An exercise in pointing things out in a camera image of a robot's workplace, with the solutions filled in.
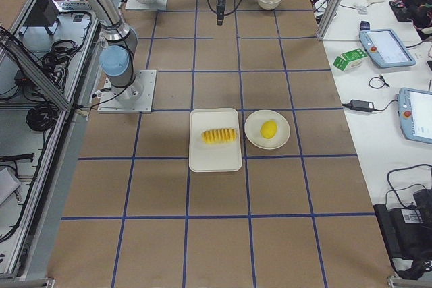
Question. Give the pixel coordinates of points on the green white carton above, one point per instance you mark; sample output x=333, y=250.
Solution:
x=350, y=59

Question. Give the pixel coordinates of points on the white rectangular tray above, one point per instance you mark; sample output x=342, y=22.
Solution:
x=214, y=144

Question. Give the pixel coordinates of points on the blue teach pendant upper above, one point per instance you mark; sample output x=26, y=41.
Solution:
x=385, y=49

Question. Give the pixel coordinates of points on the blue teach pendant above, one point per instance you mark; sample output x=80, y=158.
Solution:
x=414, y=110
x=385, y=49

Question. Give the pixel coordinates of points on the black power adapter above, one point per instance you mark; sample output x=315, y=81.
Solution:
x=362, y=105

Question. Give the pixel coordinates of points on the aluminium side frame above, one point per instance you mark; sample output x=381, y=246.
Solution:
x=40, y=76

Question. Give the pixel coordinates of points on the round white plate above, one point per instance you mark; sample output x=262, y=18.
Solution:
x=254, y=122

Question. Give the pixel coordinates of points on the black monitor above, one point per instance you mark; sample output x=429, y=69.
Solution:
x=44, y=13

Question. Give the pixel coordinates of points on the black equipment box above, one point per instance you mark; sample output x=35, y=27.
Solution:
x=407, y=233

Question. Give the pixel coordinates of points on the yellow lemon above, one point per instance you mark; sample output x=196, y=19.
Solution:
x=268, y=129

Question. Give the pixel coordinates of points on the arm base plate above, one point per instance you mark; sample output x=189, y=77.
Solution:
x=146, y=5
x=138, y=97

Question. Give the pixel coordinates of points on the striped bread roll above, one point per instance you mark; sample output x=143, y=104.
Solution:
x=219, y=136

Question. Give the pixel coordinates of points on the blue teach pendant lower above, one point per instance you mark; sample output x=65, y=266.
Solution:
x=414, y=110

